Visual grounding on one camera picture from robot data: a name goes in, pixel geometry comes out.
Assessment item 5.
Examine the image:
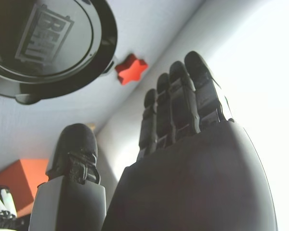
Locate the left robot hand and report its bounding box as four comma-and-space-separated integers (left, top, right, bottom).
28, 50, 279, 231

